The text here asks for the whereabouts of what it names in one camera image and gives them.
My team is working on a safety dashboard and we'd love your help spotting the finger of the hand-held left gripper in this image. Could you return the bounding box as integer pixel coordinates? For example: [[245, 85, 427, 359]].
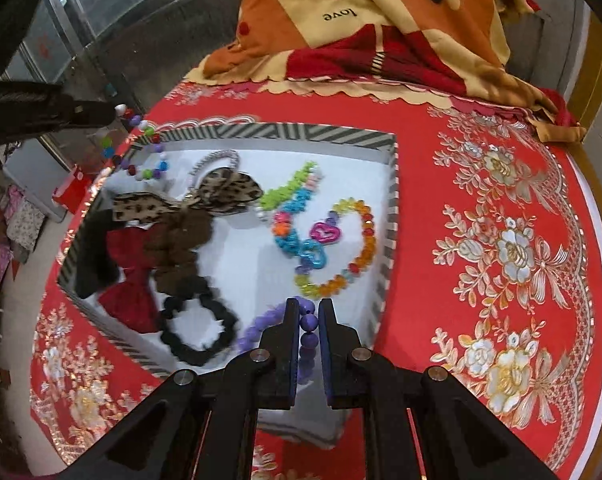
[[63, 99, 128, 130]]

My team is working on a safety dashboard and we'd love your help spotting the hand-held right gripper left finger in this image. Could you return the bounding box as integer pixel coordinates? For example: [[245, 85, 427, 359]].
[[46, 297, 302, 480]]

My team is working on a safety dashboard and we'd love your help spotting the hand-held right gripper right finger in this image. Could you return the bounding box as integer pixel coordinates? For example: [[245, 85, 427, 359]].
[[318, 298, 557, 480]]

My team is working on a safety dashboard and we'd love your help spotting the purple bead bracelet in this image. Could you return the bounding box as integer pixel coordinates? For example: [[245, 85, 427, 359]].
[[238, 296, 322, 381]]

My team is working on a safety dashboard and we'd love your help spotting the multicolour round bead bracelet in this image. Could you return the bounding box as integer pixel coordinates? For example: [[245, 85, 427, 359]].
[[101, 102, 169, 181]]

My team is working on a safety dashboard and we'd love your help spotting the black scrunchie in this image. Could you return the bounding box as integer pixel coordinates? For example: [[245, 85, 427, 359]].
[[160, 280, 242, 367]]

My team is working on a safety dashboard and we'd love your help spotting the striped cardboard box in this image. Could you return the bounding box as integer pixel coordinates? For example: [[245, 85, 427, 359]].
[[56, 121, 399, 381]]

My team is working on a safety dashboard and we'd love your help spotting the translucent bead bracelet with hearts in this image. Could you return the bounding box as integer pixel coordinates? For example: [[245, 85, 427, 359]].
[[293, 197, 377, 298]]

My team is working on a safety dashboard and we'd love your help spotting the silver rhinestone hair hoop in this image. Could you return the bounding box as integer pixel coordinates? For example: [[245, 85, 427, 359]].
[[188, 149, 242, 196]]

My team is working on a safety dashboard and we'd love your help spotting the leopard print bow hair tie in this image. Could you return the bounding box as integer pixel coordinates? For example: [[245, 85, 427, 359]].
[[112, 169, 264, 226]]

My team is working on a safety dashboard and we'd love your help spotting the brown scrunchie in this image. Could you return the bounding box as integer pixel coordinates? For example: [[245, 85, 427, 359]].
[[143, 207, 217, 296]]

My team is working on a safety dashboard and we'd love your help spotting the neon flower bead bracelet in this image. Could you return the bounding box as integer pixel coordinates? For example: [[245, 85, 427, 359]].
[[256, 160, 327, 261]]

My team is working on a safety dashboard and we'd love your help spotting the floral patterned cloth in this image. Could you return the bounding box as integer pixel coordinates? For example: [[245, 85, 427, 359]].
[[6, 185, 49, 263]]

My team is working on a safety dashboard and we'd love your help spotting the black fabric bow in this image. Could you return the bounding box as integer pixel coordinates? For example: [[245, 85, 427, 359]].
[[75, 207, 124, 298]]

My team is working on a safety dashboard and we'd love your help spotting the red fabric bow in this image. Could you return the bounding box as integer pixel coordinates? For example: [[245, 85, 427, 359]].
[[98, 227, 162, 333]]

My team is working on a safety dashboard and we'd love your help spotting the red embroidered tablecloth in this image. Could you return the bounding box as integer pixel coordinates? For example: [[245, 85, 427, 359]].
[[28, 80, 602, 480]]

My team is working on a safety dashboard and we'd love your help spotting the orange patterned blanket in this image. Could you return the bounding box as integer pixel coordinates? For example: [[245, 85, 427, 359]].
[[183, 0, 587, 143]]

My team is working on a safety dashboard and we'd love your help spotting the yellow wooden beam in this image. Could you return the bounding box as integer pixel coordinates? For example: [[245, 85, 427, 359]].
[[568, 7, 602, 126]]

